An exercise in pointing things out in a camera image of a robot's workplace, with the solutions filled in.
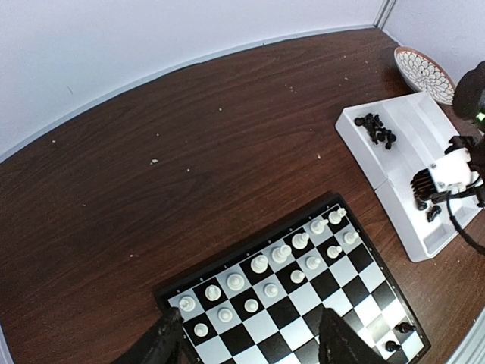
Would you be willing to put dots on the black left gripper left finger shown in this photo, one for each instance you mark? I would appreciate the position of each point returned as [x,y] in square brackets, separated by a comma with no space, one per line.
[161,343]

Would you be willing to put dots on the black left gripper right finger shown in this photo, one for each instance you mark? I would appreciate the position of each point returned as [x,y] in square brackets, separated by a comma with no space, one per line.
[340,344]

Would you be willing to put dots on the black chess pawn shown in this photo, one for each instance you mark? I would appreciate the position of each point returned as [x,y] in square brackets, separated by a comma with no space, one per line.
[405,327]

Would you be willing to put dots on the black white chess board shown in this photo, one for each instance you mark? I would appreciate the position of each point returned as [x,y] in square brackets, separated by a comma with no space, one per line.
[378,304]

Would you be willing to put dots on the white plastic compartment tray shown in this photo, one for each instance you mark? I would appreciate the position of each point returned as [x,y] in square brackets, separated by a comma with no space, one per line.
[422,134]

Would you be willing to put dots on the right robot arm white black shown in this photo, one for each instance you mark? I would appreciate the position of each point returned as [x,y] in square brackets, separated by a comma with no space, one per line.
[468,105]

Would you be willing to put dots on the white chess pieces row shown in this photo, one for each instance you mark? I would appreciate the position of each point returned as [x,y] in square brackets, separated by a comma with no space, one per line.
[279,289]

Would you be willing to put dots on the black chess pieces pile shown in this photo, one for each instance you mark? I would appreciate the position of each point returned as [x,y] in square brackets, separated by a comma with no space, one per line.
[376,130]

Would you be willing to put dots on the patterned ceramic plate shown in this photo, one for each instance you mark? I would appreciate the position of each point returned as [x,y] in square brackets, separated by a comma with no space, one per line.
[423,74]

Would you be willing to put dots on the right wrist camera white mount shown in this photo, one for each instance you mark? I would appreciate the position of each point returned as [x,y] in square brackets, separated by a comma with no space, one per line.
[458,174]

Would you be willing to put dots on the right aluminium frame post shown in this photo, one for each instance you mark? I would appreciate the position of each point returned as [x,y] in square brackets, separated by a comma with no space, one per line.
[384,13]

